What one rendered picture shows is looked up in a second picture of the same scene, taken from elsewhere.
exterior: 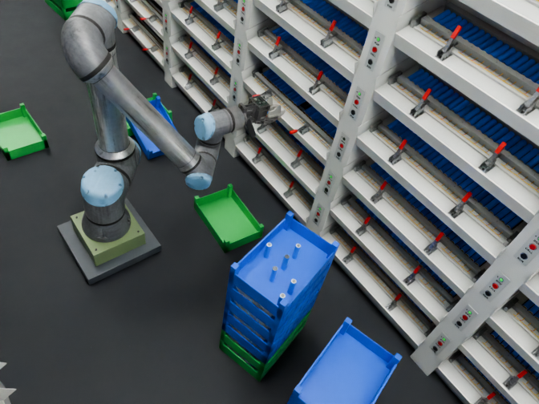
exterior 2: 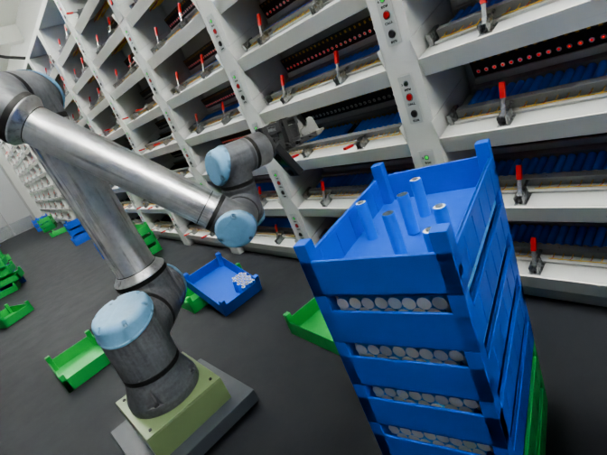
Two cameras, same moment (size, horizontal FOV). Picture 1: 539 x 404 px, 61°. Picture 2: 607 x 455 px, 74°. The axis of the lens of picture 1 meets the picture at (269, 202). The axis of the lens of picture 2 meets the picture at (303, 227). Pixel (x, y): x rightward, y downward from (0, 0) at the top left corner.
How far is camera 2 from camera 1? 97 cm
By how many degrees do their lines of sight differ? 29
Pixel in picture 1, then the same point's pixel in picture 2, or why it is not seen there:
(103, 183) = (121, 311)
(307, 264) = (456, 208)
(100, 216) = (135, 366)
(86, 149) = not seen: hidden behind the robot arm
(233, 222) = not seen: hidden behind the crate
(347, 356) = not seen: outside the picture
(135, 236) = (206, 386)
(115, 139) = (125, 251)
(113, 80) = (44, 118)
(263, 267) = (374, 249)
